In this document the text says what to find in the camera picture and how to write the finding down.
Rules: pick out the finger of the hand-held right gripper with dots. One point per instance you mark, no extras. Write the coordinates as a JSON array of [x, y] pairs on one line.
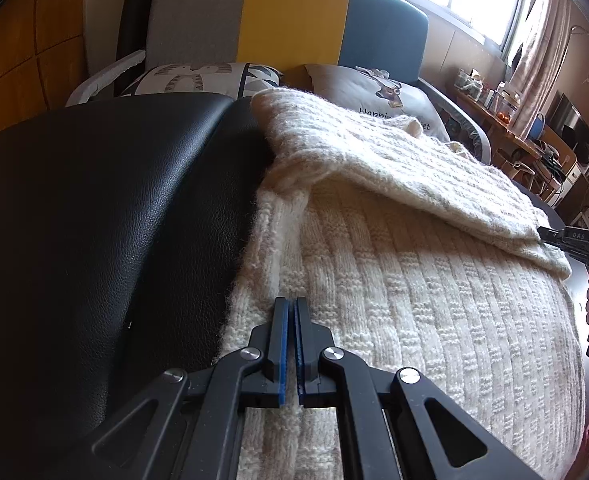
[[554, 237]]

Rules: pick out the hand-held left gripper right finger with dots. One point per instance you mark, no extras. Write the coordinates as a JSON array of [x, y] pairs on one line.
[[299, 350]]

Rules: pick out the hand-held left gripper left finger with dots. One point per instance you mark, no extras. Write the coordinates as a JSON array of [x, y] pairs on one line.
[[283, 350]]

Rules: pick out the white knit sweater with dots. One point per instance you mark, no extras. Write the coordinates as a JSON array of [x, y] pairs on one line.
[[399, 270]]

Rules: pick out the white cabinet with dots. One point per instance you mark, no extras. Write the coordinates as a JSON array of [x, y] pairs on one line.
[[574, 185]]

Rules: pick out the wooden side desk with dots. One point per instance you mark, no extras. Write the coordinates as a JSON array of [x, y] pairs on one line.
[[514, 140]]

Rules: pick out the blue container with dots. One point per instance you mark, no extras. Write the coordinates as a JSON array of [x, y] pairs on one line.
[[538, 127]]

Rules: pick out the black monitor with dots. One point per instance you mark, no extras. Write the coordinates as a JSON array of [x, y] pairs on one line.
[[571, 120]]

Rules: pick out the row of glass jars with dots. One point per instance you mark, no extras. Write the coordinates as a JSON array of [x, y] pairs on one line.
[[484, 95]]

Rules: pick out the beige curtain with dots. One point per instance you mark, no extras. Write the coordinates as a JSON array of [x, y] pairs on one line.
[[539, 60]]

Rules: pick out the grey deer print pillow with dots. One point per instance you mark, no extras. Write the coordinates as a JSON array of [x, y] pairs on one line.
[[344, 90]]

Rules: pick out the white triangle pattern pillow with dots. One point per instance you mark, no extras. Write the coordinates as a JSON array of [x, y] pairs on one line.
[[184, 77]]

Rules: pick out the grey yellow blue sofa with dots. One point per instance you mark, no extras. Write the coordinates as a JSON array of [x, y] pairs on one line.
[[294, 15]]

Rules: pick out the wooden panelled wardrobe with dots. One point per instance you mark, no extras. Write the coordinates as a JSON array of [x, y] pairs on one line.
[[24, 50]]

